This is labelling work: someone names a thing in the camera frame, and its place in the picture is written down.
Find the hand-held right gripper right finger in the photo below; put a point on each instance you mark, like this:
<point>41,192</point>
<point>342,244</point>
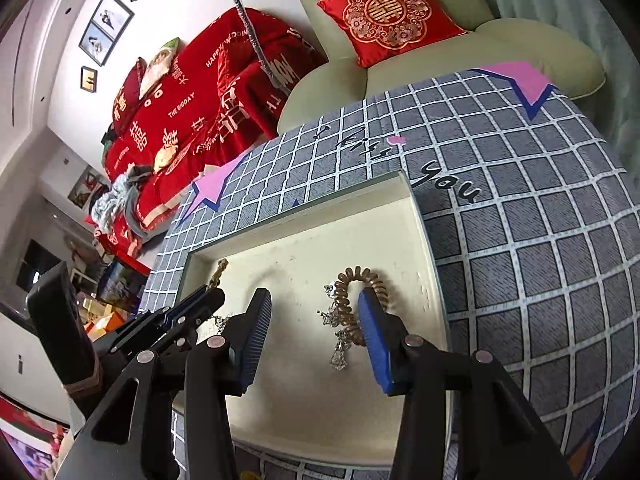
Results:
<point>380,345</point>

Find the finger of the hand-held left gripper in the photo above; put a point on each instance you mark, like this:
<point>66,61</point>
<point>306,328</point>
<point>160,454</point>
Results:
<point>202,312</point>
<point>192,299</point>

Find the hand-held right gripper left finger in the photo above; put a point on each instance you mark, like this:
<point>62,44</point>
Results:
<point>252,340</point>

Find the shallow grey-green cardboard box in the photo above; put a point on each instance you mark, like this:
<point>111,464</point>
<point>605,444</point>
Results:
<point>300,360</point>

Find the landscape print box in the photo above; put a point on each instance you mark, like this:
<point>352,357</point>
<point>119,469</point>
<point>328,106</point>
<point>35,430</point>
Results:
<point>122,280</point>

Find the pile of grey clothes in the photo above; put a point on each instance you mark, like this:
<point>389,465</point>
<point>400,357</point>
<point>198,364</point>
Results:
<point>117,200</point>

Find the golden plush pouch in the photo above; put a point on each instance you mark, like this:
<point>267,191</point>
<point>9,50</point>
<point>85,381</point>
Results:
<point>165,159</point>

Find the grey checkered tablecloth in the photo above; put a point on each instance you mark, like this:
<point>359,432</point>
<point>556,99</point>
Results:
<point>525,260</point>

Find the dark red pillow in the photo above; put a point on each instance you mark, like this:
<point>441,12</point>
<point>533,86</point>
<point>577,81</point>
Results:
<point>127,97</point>

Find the photo print cushion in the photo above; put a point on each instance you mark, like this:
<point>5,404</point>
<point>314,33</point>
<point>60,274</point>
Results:
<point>160,67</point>

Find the black framed wedding photo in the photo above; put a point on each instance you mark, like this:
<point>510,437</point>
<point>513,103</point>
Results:
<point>96,44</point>
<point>113,16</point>

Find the pale green armchair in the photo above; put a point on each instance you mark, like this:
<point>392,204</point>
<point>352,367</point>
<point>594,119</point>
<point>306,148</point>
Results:
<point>525,55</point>

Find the red embroidered cushion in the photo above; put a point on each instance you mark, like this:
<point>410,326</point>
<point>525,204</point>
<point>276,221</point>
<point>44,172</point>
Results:
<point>390,15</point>

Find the pale green curtain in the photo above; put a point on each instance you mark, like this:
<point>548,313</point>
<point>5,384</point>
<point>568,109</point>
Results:
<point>575,5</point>

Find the wall poster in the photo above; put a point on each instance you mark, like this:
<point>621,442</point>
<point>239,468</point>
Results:
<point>87,186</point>

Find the small black photo frame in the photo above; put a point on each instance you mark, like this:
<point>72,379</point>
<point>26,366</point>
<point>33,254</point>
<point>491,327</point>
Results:
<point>89,79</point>

